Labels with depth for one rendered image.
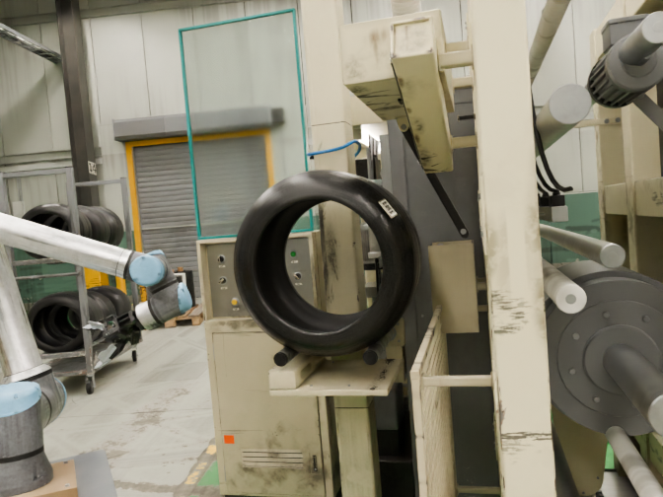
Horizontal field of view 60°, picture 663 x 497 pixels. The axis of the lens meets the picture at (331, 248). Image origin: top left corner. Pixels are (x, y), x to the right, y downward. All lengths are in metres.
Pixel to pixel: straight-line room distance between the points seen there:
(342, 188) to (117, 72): 10.70
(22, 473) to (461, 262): 1.43
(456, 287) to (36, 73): 11.60
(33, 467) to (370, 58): 1.42
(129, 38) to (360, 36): 10.92
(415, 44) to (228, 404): 1.90
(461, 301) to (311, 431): 1.02
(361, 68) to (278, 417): 1.70
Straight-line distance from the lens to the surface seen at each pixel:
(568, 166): 11.54
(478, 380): 1.20
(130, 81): 12.08
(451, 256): 1.94
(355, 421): 2.19
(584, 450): 2.39
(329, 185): 1.68
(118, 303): 6.08
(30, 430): 1.86
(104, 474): 1.99
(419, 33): 1.35
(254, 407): 2.69
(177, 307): 1.89
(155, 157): 11.66
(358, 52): 1.46
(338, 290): 2.08
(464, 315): 1.96
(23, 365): 2.01
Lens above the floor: 1.32
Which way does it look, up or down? 3 degrees down
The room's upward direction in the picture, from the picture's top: 5 degrees counter-clockwise
